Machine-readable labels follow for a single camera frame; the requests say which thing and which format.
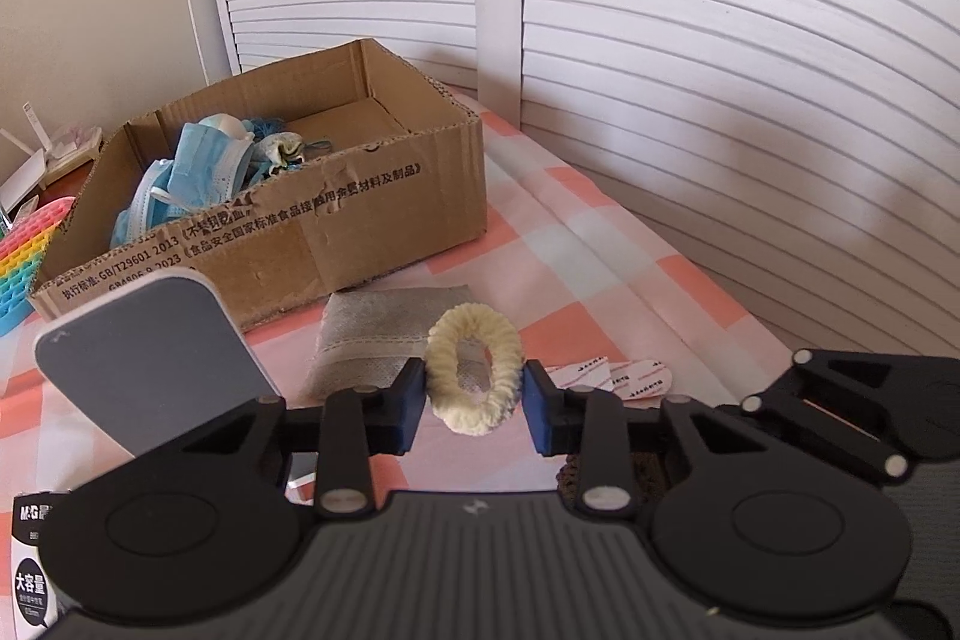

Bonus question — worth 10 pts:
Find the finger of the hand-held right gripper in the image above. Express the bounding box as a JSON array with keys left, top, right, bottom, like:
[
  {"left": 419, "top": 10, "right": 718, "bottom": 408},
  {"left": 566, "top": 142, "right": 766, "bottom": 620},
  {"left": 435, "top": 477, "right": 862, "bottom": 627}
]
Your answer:
[{"left": 739, "top": 347, "right": 960, "bottom": 483}]

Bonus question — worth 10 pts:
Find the brown cardboard box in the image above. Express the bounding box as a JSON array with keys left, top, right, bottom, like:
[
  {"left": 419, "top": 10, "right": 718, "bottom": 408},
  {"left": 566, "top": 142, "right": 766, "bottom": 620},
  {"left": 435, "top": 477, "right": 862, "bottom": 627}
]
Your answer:
[{"left": 28, "top": 37, "right": 488, "bottom": 335}]

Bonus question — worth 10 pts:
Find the grey mesh sachet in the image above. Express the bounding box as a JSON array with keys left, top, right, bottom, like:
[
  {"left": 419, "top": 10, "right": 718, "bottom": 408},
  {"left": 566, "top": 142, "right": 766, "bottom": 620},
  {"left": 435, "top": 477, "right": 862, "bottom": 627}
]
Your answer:
[{"left": 303, "top": 283, "right": 475, "bottom": 402}]

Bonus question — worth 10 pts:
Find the grey rounded flat case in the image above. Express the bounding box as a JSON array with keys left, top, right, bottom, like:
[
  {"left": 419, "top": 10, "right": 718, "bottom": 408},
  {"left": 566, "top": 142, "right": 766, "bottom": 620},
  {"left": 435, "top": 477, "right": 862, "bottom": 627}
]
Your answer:
[{"left": 33, "top": 270, "right": 284, "bottom": 459}]

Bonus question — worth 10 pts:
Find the wooden nightstand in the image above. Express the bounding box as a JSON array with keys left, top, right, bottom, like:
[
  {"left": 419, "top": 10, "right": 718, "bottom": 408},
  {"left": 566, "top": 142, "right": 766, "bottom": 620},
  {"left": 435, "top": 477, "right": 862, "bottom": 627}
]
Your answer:
[{"left": 0, "top": 164, "right": 100, "bottom": 230}]

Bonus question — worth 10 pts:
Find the yellow blue patterned cloth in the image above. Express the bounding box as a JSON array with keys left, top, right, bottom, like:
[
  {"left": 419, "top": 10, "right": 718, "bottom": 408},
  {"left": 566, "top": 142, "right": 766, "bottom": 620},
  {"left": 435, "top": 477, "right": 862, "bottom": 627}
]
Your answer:
[{"left": 253, "top": 133, "right": 307, "bottom": 170}]

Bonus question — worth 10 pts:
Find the dark brown knitted item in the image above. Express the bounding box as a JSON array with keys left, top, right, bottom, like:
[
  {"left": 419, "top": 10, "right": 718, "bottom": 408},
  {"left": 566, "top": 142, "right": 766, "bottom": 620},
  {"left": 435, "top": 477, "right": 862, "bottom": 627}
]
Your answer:
[{"left": 553, "top": 448, "right": 680, "bottom": 515}]

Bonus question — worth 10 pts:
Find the white flat box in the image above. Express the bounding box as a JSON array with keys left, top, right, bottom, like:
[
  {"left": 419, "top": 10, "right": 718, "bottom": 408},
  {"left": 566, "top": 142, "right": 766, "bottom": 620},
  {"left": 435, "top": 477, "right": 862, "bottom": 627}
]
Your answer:
[{"left": 40, "top": 125, "right": 104, "bottom": 189}]

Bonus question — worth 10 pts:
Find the white wifi router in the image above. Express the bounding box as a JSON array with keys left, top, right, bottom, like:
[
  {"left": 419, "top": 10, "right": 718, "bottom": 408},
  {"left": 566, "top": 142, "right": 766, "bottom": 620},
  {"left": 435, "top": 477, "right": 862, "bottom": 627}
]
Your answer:
[{"left": 0, "top": 101, "right": 51, "bottom": 215}]

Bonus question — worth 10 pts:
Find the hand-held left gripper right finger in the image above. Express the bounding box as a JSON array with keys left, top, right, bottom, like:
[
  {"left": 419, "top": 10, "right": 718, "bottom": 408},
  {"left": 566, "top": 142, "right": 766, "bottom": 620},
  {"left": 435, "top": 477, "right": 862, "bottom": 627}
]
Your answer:
[{"left": 523, "top": 359, "right": 760, "bottom": 526}]

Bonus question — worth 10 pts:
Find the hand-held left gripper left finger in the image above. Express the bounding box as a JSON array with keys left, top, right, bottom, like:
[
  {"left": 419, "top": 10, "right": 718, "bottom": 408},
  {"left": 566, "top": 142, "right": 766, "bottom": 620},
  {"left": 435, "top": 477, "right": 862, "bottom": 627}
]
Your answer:
[{"left": 187, "top": 357, "right": 428, "bottom": 522}]

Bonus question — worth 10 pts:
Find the rainbow pop fidget toy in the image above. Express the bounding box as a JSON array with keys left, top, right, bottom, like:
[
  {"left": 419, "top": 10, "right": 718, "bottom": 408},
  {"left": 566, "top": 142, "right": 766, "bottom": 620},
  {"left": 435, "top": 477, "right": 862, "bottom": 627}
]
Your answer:
[{"left": 0, "top": 196, "right": 77, "bottom": 339}]

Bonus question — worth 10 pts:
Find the black white pen box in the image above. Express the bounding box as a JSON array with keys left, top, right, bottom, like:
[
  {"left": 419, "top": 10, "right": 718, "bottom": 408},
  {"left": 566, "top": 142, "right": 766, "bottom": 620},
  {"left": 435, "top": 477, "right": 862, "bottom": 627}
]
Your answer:
[{"left": 10, "top": 488, "right": 77, "bottom": 620}]

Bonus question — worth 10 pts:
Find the orange white checked tablecloth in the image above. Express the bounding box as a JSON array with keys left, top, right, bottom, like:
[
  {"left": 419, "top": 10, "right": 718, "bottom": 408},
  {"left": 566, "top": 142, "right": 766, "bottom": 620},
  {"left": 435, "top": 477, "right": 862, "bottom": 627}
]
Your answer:
[{"left": 0, "top": 82, "right": 871, "bottom": 521}]

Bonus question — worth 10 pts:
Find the cream fluffy scrunchie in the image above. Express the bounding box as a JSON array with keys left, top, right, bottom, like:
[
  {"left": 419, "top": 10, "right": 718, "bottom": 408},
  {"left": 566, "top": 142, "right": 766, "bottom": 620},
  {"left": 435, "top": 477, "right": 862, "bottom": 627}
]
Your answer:
[{"left": 424, "top": 304, "right": 523, "bottom": 438}]

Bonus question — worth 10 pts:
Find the blue face mask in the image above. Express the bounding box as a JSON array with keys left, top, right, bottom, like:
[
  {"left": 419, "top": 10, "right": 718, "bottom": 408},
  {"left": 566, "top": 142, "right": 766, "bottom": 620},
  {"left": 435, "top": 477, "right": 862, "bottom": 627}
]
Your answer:
[
  {"left": 166, "top": 122, "right": 257, "bottom": 210},
  {"left": 112, "top": 158, "right": 197, "bottom": 250}
]

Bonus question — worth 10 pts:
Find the white red-print sachet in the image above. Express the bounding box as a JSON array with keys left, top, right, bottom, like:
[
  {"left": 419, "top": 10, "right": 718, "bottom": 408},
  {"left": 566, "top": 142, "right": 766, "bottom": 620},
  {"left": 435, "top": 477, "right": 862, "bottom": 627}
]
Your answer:
[
  {"left": 543, "top": 355, "right": 625, "bottom": 395},
  {"left": 610, "top": 358, "right": 674, "bottom": 402}
]

